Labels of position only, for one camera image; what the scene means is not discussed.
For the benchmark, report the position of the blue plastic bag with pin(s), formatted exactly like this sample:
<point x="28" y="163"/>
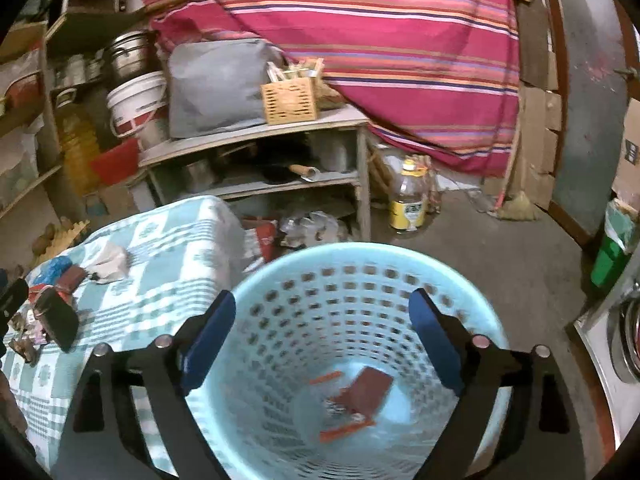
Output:
<point x="52" y="270"/>

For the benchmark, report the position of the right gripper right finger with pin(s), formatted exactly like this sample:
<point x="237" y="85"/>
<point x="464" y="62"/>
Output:
<point x="539" y="437"/>

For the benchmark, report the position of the green container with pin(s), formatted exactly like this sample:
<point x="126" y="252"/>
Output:
<point x="620" y="239"/>

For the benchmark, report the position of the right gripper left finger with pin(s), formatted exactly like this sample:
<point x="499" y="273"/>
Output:
<point x="102" y="436"/>

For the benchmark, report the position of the oil bottle yellow label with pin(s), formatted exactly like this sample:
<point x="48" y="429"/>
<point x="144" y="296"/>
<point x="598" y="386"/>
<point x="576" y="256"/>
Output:
<point x="408" y="197"/>

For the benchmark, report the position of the grey wooden side shelf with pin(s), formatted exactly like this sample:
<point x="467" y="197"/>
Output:
<point x="262" y="160"/>

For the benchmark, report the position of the white plastic bucket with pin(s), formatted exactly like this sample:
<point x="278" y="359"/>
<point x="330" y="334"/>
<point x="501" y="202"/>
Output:
<point x="139" y="109"/>

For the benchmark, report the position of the broom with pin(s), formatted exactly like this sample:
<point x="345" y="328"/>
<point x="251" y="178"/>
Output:
<point x="519" y="207"/>

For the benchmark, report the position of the white tissue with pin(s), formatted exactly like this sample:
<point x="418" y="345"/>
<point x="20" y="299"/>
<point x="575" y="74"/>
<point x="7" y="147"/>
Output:
<point x="111" y="264"/>

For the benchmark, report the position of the black cup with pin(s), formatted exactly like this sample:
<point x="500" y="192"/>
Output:
<point x="58" y="319"/>

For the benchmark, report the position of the yellow egg tray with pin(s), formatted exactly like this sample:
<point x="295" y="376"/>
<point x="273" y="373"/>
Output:
<point x="54" y="240"/>

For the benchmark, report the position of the wooden utensil holder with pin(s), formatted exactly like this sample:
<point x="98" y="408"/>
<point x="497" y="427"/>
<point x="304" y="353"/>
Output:
<point x="290" y="94"/>

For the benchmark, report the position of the steel pot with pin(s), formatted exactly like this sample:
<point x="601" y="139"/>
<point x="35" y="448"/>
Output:
<point x="131" y="55"/>

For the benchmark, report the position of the green checked tablecloth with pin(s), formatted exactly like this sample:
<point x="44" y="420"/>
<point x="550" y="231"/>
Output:
<point x="180" y="256"/>

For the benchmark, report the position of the red plastic basin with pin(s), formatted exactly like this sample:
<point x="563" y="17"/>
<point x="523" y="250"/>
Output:
<point x="117" y="164"/>

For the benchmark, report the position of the wooden wall shelf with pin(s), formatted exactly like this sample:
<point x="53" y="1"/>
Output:
<point x="22" y="39"/>

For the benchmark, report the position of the light blue laundry basket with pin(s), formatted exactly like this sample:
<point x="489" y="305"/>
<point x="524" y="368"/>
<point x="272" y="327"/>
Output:
<point x="306" y="325"/>

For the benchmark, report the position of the grey fabric bag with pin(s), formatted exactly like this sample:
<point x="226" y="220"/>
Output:
<point x="216" y="86"/>

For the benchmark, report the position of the red striped curtain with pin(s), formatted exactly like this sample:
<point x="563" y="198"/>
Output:
<point x="435" y="77"/>

